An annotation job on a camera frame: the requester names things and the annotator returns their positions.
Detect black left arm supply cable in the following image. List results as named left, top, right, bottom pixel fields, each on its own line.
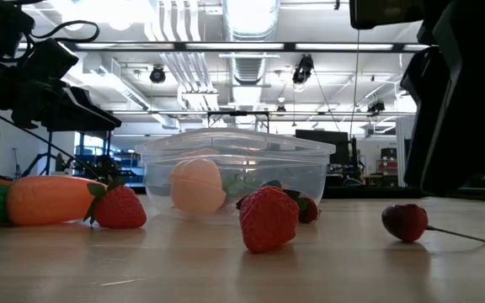
left=0, top=103, right=100, bottom=182

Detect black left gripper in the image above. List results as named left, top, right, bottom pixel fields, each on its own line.
left=0, top=71, right=122, bottom=131

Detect red toy strawberry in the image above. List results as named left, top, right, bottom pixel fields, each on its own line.
left=237, top=179, right=310, bottom=255
left=83, top=178, right=148, bottom=231

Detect orange toy carrot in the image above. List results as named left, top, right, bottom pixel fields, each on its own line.
left=0, top=175, right=109, bottom=229

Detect dark red toy cherry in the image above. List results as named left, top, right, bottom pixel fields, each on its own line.
left=297, top=196, right=322, bottom=225

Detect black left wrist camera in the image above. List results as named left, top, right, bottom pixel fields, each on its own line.
left=25, top=37, right=80, bottom=81

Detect black overhead light bar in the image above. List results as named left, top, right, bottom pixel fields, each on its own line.
left=13, top=40, right=431, bottom=54

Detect pale orange toy peach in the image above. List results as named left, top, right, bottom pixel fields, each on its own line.
left=169, top=157, right=228, bottom=214

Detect shelf with red bins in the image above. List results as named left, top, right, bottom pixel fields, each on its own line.
left=379, top=146, right=399, bottom=174

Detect black tripod pole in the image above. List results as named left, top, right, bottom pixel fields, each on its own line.
left=45, top=130, right=55, bottom=177

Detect black monitor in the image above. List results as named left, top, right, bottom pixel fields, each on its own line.
left=294, top=129, right=350, bottom=166

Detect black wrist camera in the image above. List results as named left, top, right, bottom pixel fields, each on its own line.
left=25, top=37, right=80, bottom=81
left=349, top=0, right=425, bottom=31

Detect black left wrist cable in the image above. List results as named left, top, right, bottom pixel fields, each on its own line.
left=29, top=19, right=100, bottom=43

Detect clear plastic tupperware container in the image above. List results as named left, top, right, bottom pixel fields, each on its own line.
left=135, top=127, right=337, bottom=225

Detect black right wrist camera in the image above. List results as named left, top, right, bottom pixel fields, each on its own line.
left=349, top=0, right=425, bottom=31

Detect silver ceiling air duct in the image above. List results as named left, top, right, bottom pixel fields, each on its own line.
left=221, top=0, right=281, bottom=88

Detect red strawberry light green leaves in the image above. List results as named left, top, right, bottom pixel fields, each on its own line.
left=224, top=173, right=264, bottom=197

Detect red cherry with long stem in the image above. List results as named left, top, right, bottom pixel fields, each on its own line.
left=381, top=203, right=485, bottom=246

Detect thin hanging cable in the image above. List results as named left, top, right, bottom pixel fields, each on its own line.
left=350, top=29, right=362, bottom=127

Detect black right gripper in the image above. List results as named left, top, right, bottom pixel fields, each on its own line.
left=400, top=0, right=485, bottom=197

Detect black ceiling spotlight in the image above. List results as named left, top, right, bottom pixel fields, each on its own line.
left=148, top=64, right=168, bottom=85
left=291, top=54, right=316, bottom=86
left=367, top=99, right=386, bottom=115

